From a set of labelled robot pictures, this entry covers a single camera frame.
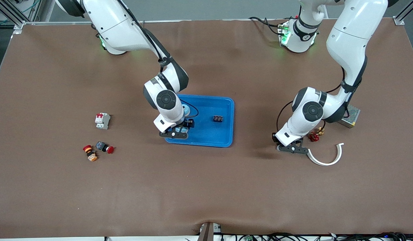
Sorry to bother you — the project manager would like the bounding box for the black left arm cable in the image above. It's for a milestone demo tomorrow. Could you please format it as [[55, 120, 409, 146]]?
[[276, 65, 347, 134]]

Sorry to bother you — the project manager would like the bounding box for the aluminium frame profile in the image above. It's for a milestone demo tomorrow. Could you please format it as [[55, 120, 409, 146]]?
[[0, 0, 27, 35], [392, 0, 413, 26]]

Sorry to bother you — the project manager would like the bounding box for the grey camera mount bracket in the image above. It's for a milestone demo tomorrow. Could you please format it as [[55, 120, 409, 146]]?
[[197, 222, 223, 241]]

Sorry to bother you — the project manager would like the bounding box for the small red orange push button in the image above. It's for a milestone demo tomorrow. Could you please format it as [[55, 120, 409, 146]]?
[[83, 145, 99, 162]]

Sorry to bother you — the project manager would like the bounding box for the red mushroom push button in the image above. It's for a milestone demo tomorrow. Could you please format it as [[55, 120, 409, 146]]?
[[95, 141, 115, 154]]

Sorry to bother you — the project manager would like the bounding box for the black left base cable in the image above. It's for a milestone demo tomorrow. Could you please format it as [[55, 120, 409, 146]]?
[[249, 16, 284, 36]]

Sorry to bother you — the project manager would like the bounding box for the metal mesh power supply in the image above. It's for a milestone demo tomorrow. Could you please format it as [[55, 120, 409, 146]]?
[[337, 104, 361, 129]]

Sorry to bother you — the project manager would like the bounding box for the white half-round pipe clamp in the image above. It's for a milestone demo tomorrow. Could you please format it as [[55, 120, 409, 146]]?
[[307, 143, 345, 166]]

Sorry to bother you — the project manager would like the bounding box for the white circuit breaker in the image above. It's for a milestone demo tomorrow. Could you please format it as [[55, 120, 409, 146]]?
[[94, 112, 111, 130]]

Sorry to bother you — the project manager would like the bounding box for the brown table mat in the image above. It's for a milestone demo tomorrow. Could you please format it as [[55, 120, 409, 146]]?
[[0, 18, 413, 239]]

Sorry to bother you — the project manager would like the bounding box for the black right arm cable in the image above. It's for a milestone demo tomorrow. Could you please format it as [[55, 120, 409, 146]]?
[[118, 0, 199, 119]]

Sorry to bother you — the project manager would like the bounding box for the blue plastic tray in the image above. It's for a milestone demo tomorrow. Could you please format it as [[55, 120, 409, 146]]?
[[164, 94, 235, 148]]

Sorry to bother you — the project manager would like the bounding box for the brass valve red handle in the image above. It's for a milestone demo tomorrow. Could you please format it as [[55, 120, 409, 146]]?
[[308, 127, 325, 142]]

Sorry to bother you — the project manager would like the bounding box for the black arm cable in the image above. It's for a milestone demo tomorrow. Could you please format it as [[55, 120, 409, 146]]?
[[276, 65, 347, 134], [118, 0, 199, 119]]

